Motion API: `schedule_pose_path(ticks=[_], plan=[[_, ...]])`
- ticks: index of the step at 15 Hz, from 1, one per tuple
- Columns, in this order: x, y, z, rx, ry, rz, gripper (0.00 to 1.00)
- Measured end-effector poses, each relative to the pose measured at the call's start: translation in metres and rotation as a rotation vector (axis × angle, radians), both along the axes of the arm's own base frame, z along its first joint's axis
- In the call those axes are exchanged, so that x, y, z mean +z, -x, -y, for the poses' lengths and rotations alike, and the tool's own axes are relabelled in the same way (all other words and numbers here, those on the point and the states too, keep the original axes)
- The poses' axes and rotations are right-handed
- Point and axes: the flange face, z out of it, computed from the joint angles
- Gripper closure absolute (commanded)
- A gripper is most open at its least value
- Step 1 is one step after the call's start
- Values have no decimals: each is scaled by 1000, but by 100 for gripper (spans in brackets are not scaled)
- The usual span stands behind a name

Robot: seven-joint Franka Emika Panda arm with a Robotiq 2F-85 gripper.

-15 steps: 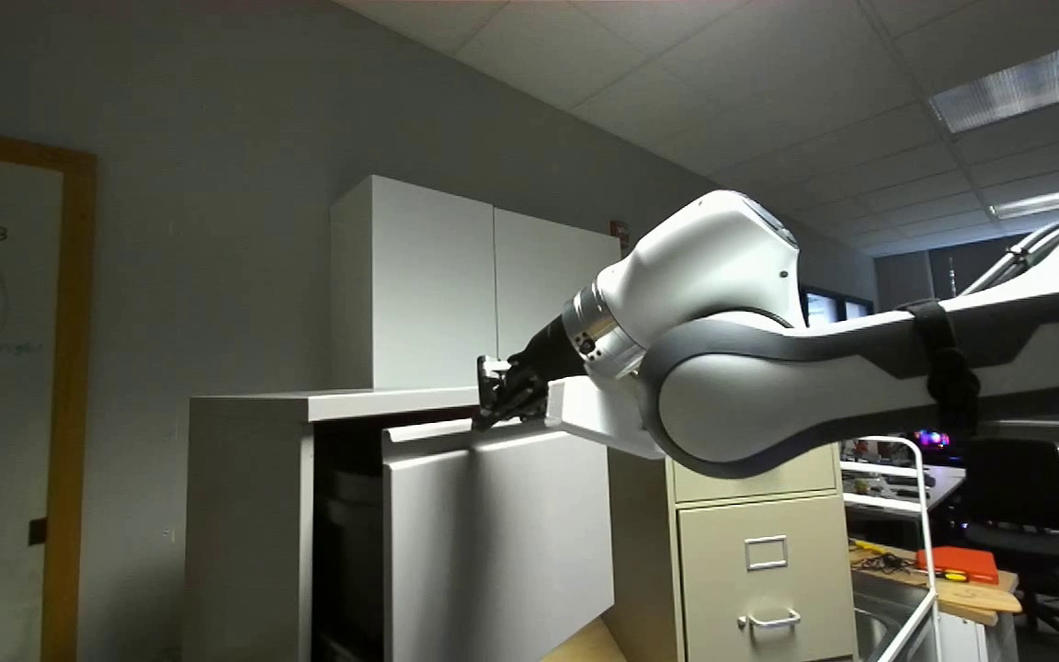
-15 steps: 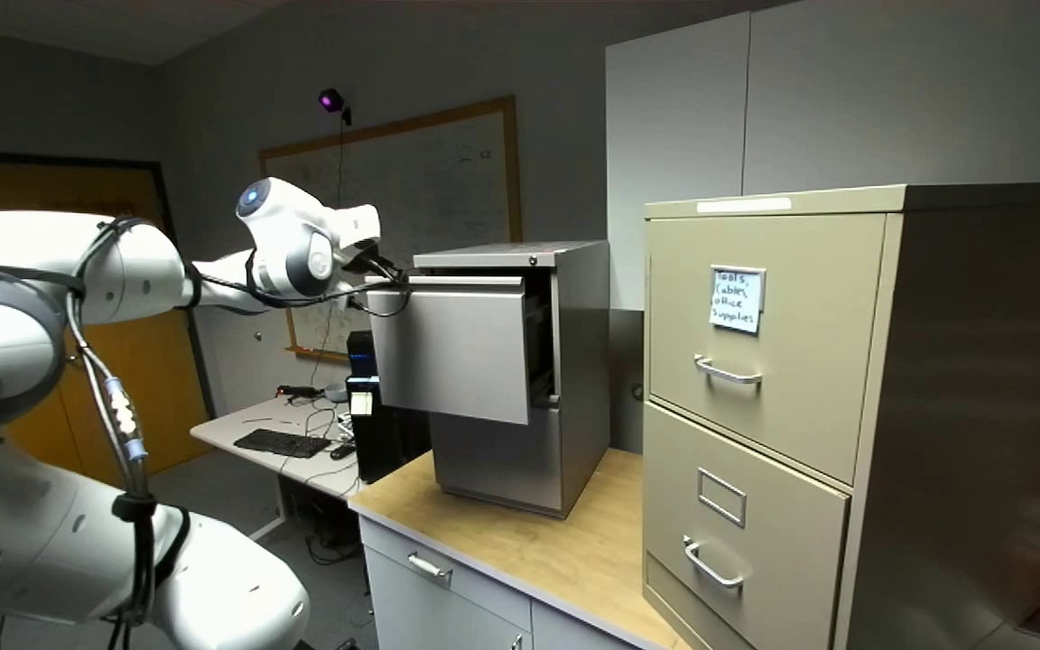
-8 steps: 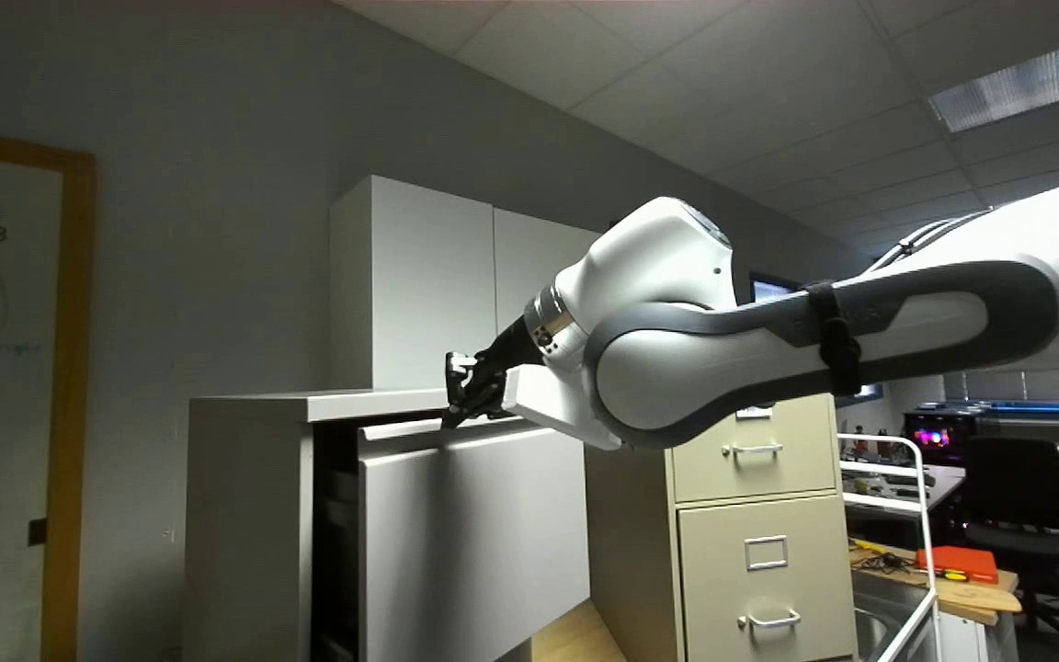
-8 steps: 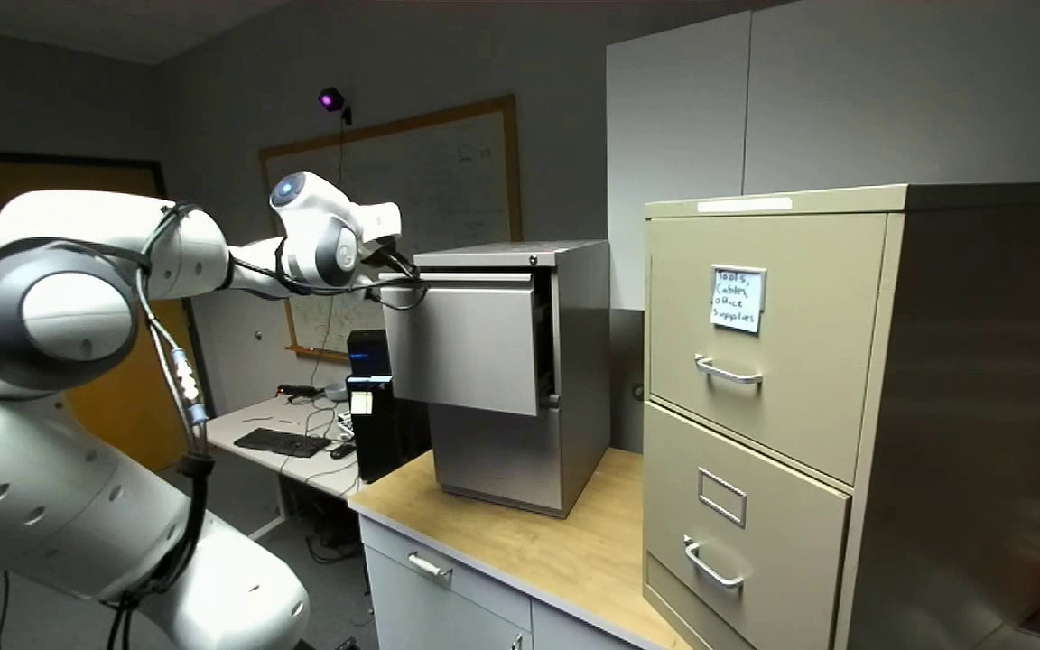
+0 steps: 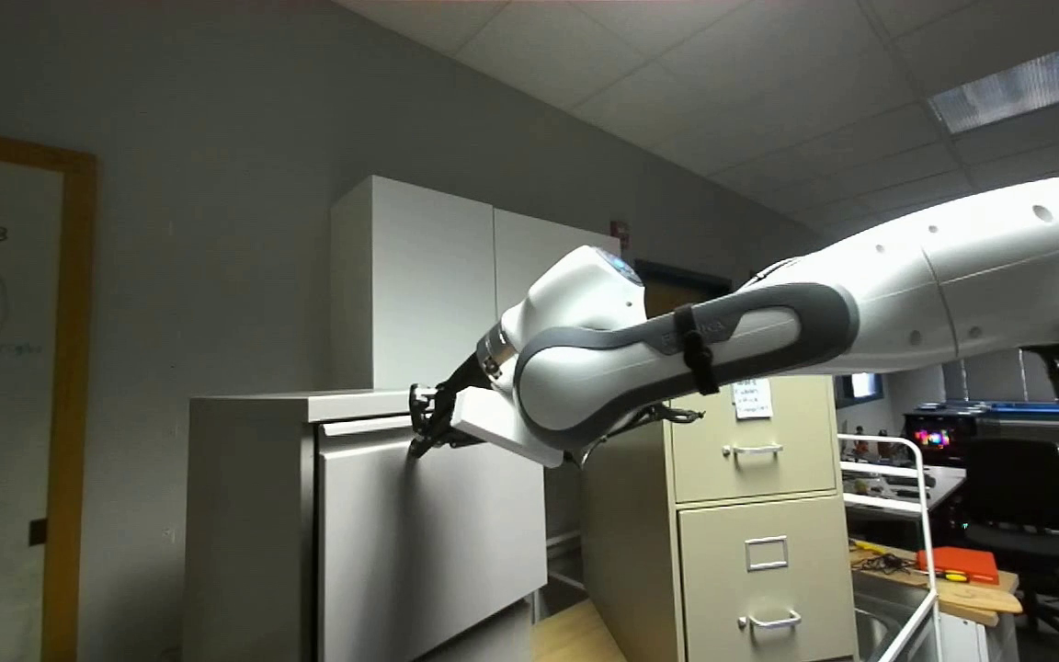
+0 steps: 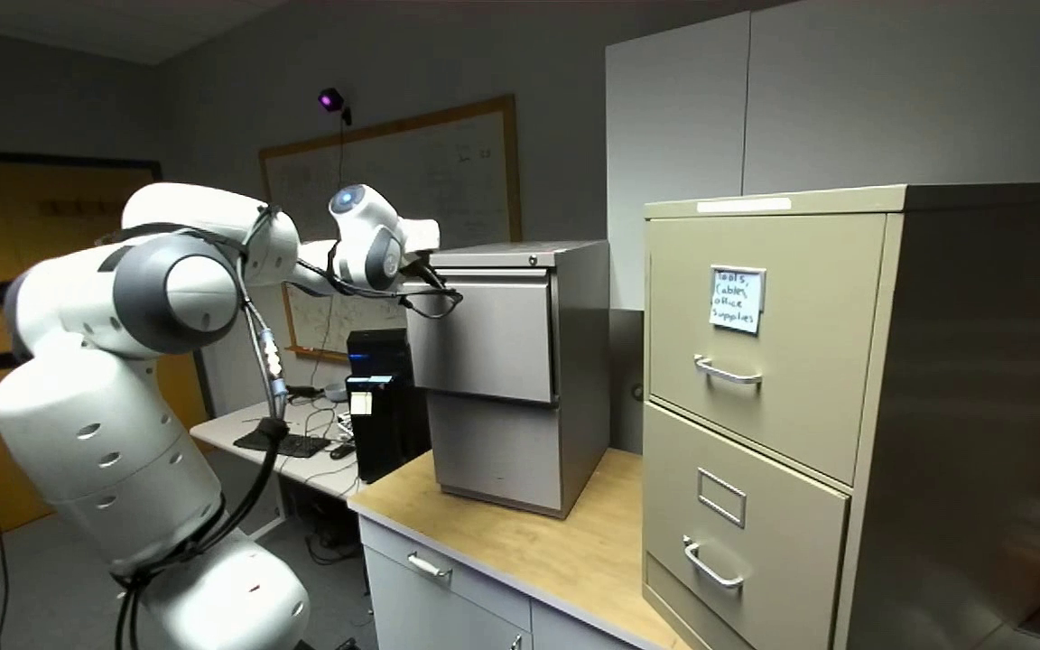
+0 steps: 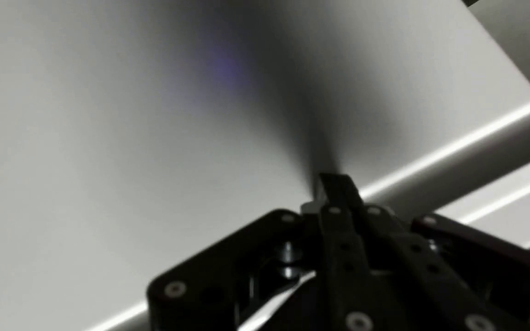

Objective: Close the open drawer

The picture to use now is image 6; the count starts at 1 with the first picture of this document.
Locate wood framed whiteboard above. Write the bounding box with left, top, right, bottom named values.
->
left=258, top=93, right=525, bottom=370

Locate white desk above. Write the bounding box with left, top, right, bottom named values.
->
left=189, top=394, right=370, bottom=505

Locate beige metal filing cabinet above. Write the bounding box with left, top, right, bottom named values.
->
left=639, top=180, right=1040, bottom=650

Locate yellow door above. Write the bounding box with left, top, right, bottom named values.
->
left=0, top=148, right=214, bottom=558

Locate silver cabinet drawer handle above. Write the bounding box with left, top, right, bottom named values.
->
left=405, top=550, right=456, bottom=584

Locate grey metal cabinet drawer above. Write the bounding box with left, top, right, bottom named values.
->
left=402, top=267, right=562, bottom=408

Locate camera with purple light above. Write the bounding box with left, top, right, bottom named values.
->
left=313, top=87, right=358, bottom=129

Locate black computer tower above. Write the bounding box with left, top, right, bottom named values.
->
left=344, top=326, right=432, bottom=488

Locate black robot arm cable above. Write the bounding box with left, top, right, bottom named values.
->
left=110, top=284, right=295, bottom=650

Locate small grey filing cabinet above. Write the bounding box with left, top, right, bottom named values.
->
left=407, top=239, right=615, bottom=525

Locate white handwritten paper label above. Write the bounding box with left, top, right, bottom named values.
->
left=709, top=263, right=771, bottom=341

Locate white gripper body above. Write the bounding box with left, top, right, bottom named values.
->
left=394, top=218, right=448, bottom=289

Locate beige drawer with empty label frame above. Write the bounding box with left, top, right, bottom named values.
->
left=639, top=401, right=855, bottom=650

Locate beige drawer with paper label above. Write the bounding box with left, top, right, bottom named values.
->
left=644, top=212, right=891, bottom=488

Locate grey cabinet with wooden top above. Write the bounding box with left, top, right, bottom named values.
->
left=346, top=447, right=694, bottom=650

